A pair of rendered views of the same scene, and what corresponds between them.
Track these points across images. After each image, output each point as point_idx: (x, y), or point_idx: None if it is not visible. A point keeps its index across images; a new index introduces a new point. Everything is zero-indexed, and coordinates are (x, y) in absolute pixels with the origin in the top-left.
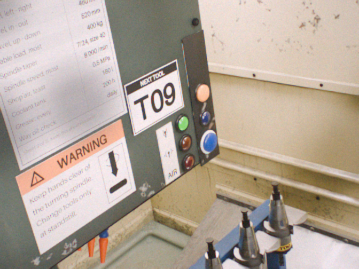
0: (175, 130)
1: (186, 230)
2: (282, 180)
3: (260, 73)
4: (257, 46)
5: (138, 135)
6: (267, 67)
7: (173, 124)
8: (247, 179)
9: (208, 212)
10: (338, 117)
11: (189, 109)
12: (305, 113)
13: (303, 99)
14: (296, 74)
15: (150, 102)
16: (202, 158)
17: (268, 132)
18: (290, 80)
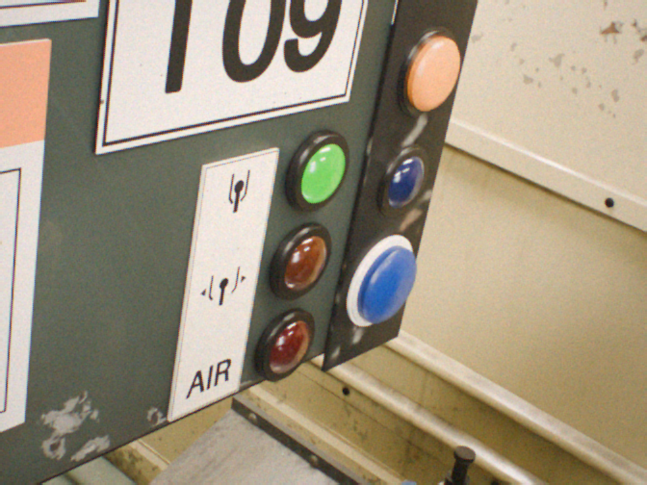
0: (281, 193)
1: (128, 465)
2: (417, 416)
3: (452, 127)
4: (466, 53)
5: (114, 161)
6: (477, 115)
7: (283, 165)
8: (324, 384)
9: (200, 441)
10: (624, 297)
11: (361, 120)
12: (536, 265)
13: (544, 224)
14: (549, 157)
15: (224, 19)
16: (337, 340)
17: (422, 285)
18: (530, 166)
